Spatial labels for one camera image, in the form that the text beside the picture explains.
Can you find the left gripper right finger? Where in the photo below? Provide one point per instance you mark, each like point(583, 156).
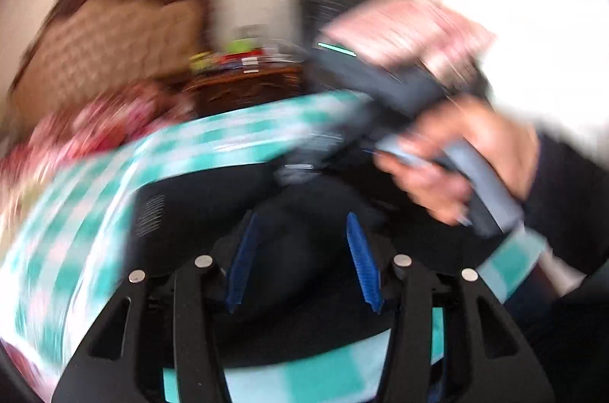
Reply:
point(485, 356)

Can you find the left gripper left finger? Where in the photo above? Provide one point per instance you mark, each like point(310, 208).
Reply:
point(107, 365)

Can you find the black pants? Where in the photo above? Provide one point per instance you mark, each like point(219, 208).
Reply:
point(303, 297)

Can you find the person's right forearm sleeve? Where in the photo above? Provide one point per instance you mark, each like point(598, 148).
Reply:
point(568, 205)

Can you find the person's right hand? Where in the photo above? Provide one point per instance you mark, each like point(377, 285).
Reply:
point(509, 146)

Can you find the black leather armchair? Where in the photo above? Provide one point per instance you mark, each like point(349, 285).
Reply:
point(346, 65)

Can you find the large pink pillow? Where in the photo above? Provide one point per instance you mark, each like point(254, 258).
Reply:
point(390, 32)

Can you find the green white checkered cloth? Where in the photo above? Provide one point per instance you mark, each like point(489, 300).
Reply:
point(64, 263)

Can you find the clutter items on nightstand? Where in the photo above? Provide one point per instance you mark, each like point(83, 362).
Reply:
point(244, 53)

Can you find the dark wooden nightstand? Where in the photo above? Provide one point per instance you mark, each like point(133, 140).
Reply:
point(242, 88)

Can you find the red floral bed quilt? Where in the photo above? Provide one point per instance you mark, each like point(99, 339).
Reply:
point(105, 123)

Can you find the tufted leather headboard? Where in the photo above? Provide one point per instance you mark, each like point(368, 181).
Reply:
point(87, 47)

